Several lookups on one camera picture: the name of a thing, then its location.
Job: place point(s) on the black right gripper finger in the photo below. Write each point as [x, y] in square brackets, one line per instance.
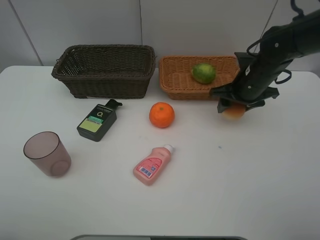
[252, 105]
[224, 104]

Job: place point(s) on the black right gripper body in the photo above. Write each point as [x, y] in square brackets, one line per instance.
[228, 93]

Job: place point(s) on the red yellow peach fruit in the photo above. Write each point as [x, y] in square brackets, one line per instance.
[235, 112]

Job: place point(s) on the green lime fruit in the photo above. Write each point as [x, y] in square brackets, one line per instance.
[203, 73]

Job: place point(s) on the orange tangerine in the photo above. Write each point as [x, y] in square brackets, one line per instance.
[161, 115]

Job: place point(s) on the pink detergent bottle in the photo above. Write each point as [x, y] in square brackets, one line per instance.
[150, 168]

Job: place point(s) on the black green pump bottle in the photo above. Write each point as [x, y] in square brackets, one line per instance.
[95, 125]

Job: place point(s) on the translucent purple plastic cup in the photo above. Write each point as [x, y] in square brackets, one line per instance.
[47, 152]

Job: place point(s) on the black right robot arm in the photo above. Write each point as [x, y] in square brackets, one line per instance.
[266, 60]

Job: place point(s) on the orange wicker basket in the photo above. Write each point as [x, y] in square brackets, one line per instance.
[176, 80]

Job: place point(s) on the dark brown wicker basket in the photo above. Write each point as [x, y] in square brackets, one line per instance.
[106, 71]

